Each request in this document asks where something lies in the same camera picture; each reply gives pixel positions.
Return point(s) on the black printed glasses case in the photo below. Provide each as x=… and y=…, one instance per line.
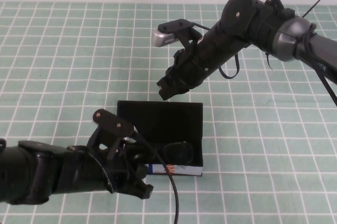
x=171, y=121

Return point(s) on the green white checked tablecloth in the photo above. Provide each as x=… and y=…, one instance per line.
x=52, y=76

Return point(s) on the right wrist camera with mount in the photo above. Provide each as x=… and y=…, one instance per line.
x=163, y=38

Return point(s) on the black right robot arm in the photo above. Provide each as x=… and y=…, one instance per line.
x=263, y=29

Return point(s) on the black zip tie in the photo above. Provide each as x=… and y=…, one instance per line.
x=316, y=4

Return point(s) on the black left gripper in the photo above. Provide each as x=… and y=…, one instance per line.
x=123, y=174

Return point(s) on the dark framed glasses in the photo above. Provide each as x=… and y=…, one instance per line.
x=179, y=153

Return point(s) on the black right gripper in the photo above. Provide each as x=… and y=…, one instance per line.
x=189, y=71

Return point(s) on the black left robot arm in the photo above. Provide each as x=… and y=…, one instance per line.
x=31, y=171

